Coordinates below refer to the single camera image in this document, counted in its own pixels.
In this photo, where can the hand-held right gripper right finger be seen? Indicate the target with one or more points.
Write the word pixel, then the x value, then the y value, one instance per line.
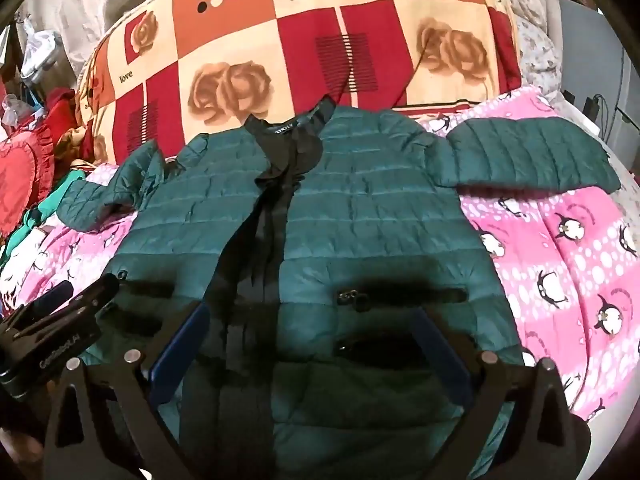
pixel 440 345

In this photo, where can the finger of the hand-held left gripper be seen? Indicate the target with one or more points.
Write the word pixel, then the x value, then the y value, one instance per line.
pixel 97 292
pixel 52 296

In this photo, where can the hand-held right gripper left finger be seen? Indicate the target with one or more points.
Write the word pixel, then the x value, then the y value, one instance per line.
pixel 181 342

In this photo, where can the teal quilted jacket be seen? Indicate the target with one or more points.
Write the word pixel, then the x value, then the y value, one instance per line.
pixel 375 210

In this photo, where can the green cloth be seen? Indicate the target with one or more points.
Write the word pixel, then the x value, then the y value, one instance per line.
pixel 42 205

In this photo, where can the red heart pillow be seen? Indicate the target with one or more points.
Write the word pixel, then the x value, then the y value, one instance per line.
pixel 20 185

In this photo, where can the pink penguin blanket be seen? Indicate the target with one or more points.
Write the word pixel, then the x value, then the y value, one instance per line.
pixel 550 260

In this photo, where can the red cloth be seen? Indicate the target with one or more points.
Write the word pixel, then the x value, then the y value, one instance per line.
pixel 62 110

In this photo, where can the clear plastic bag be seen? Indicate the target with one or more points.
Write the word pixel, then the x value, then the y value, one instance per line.
pixel 34 45

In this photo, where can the black power adapter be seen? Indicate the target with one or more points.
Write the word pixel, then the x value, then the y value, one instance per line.
pixel 592 106

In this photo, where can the grey crumpled sheet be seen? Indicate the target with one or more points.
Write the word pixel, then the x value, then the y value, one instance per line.
pixel 75 0

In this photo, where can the rose checkered quilt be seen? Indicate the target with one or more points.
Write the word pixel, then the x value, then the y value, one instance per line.
pixel 300 60

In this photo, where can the white appliance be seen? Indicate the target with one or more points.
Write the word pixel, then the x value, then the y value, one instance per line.
pixel 595 55

